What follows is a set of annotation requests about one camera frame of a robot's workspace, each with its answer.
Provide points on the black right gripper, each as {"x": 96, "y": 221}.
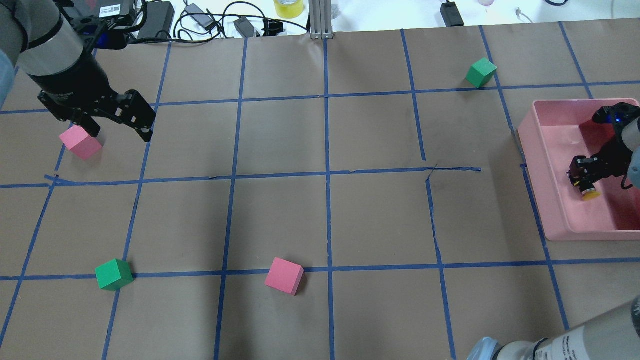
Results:
{"x": 611, "y": 150}

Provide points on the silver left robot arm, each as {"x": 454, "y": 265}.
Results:
{"x": 56, "y": 51}

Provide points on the green foam cube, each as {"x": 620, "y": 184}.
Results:
{"x": 113, "y": 275}
{"x": 481, "y": 72}

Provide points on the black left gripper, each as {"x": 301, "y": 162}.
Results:
{"x": 71, "y": 90}

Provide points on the yellow tape roll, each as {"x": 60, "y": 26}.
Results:
{"x": 289, "y": 9}

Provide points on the pink foam cube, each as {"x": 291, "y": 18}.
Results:
{"x": 284, "y": 276}
{"x": 80, "y": 143}

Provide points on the aluminium frame post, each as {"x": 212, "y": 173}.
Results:
{"x": 320, "y": 17}

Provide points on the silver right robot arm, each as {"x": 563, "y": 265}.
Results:
{"x": 614, "y": 335}

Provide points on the black power adapter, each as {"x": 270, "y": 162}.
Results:
{"x": 245, "y": 28}
{"x": 159, "y": 19}
{"x": 451, "y": 14}

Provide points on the pink plastic bin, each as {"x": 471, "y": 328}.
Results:
{"x": 552, "y": 134}

